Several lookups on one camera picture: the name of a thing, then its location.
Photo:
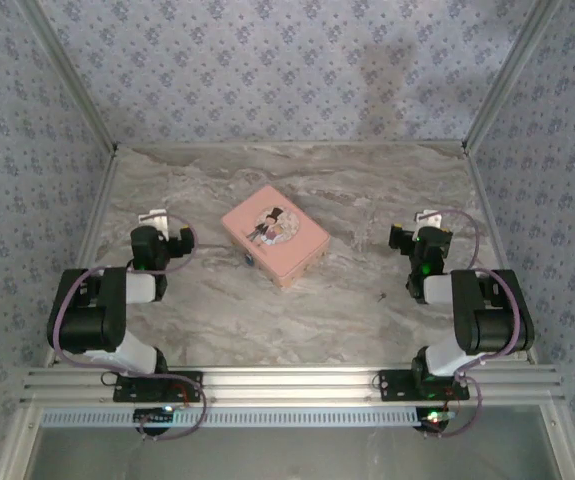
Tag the aluminium profile mounting rail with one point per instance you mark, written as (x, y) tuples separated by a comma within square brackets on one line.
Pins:
[(287, 382)]

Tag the controller board with led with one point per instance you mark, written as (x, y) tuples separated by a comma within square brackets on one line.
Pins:
[(154, 414), (436, 417)]

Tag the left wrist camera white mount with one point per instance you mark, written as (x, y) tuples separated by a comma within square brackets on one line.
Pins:
[(153, 220)]

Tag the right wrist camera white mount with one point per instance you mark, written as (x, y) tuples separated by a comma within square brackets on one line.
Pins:
[(428, 219)]

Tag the right controller board with LED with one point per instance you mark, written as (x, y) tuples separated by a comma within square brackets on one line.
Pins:
[(436, 417)]

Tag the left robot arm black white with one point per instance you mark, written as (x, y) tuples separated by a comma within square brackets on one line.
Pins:
[(92, 310)]

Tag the aluminium frame post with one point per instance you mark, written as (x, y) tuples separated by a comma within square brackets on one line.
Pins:
[(509, 80), (74, 80)]

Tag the pink tin box with cartoon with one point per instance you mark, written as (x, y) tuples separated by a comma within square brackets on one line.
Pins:
[(274, 235)]

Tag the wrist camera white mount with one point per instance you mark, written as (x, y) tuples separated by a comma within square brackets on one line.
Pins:
[(153, 220), (428, 219)]

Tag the left controller board with LED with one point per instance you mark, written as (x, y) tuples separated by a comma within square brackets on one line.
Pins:
[(154, 414)]

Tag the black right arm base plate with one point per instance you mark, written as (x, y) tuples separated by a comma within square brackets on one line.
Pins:
[(392, 391)]

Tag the small metal key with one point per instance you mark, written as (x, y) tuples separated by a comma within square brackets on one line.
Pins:
[(381, 296)]

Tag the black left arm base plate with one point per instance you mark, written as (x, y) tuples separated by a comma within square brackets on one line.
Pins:
[(127, 392)]

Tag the small blue padlock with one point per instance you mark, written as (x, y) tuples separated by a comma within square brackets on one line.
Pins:
[(249, 259)]

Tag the aluminium table edge rail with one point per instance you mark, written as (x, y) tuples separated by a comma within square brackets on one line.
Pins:
[(92, 235), (497, 235)]

